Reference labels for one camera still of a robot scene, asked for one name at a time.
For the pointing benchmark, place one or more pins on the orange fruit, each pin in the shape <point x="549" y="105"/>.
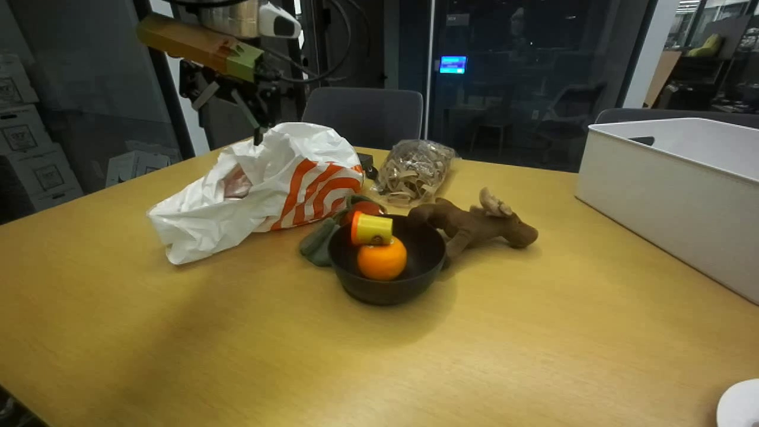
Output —
<point x="382" y="261"/>

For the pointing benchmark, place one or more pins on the white orange plastic bag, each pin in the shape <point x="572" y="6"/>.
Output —
<point x="295" y="177"/>

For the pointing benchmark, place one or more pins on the black bowl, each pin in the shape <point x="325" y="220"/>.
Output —
<point x="425" y="261"/>

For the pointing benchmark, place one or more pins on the clear bag of nuts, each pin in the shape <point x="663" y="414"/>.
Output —
<point x="414" y="171"/>

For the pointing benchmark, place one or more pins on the green red plush toy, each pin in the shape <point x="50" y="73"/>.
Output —
<point x="316" y="246"/>

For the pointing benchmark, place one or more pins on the brown plush toy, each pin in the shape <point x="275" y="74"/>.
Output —
<point x="491" y="220"/>

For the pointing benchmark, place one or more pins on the blue screen monitor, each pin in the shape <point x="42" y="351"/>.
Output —
<point x="452" y="64"/>

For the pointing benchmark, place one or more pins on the white rectangular box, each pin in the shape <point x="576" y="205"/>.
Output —
<point x="688" y="185"/>

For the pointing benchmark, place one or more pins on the white plate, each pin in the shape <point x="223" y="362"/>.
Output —
<point x="738" y="403"/>

